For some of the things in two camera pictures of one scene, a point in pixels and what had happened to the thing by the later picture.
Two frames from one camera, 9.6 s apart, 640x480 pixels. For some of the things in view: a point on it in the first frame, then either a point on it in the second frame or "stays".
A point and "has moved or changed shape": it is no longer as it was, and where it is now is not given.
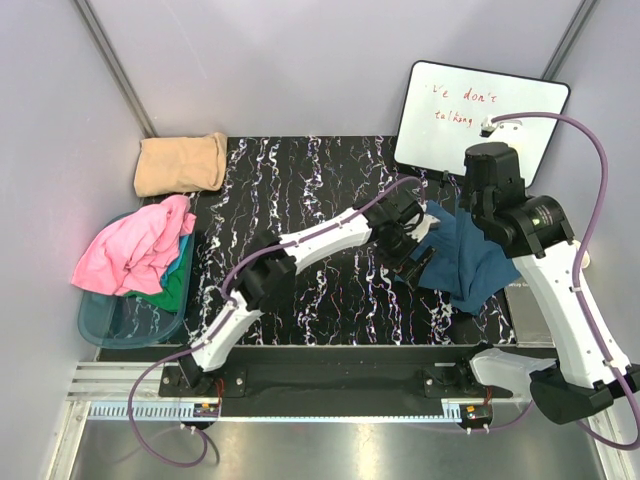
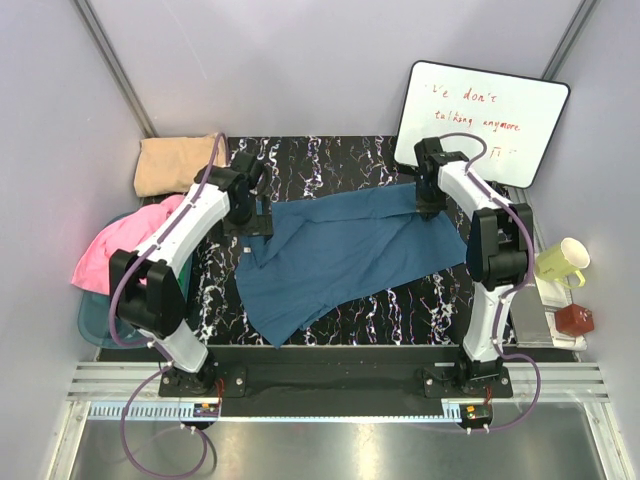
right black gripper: [464, 197] to [427, 210]
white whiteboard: [444, 108] stays
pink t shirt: [131, 253] stays
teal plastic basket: [130, 321] stays
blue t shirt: [470, 265] has moved or changed shape
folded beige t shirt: [181, 164] stays
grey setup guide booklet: [530, 328] stays
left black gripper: [410, 273] to [259, 224]
